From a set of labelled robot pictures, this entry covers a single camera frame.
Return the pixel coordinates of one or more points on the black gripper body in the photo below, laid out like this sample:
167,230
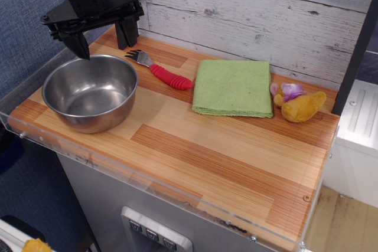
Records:
84,15

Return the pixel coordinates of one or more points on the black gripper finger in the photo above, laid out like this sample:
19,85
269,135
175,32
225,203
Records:
129,32
76,42

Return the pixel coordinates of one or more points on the stainless steel pot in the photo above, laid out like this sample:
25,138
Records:
94,95

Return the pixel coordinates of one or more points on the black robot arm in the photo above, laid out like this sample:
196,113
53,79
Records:
69,20

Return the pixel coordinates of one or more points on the yellow object at corner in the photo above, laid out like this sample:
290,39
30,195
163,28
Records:
36,245

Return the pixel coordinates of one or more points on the green folded cloth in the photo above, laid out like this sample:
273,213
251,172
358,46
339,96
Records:
233,88

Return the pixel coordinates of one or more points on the clear acrylic table guard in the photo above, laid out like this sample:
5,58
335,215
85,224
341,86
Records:
257,177

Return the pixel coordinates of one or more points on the yellow plush toy with flower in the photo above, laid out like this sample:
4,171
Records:
296,104

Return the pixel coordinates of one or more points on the silver button control panel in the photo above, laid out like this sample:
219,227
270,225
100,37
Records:
146,234

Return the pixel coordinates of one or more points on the white metal box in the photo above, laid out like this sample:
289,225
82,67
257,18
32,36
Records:
352,165

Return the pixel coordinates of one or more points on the dark vertical post left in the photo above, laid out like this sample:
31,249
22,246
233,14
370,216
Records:
120,4

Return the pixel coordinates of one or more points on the dark vertical post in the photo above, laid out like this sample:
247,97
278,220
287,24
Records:
356,58
120,4

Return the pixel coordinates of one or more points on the red handled metal spork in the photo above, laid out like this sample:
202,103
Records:
173,80

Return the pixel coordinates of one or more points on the dark vertical post right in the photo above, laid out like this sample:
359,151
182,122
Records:
356,58

